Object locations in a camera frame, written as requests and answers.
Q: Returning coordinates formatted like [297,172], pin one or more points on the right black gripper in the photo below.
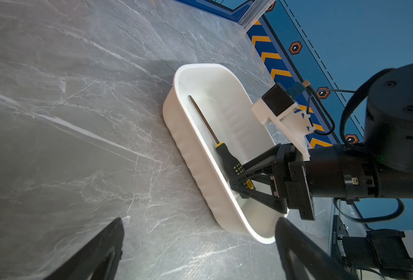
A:
[285,163]

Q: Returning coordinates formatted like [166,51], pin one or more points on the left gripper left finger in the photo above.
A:
[98,259]

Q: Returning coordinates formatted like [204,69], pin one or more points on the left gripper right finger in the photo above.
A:
[302,259]

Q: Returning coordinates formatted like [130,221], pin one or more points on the black yellow screwdriver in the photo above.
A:
[231,164]

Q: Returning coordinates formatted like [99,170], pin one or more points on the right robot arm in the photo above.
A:
[379,167]

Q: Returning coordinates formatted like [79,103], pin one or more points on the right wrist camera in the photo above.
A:
[278,106]

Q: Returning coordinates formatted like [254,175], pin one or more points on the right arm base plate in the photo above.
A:
[382,252]

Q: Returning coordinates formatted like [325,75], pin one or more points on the right aluminium frame post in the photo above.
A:
[255,11]

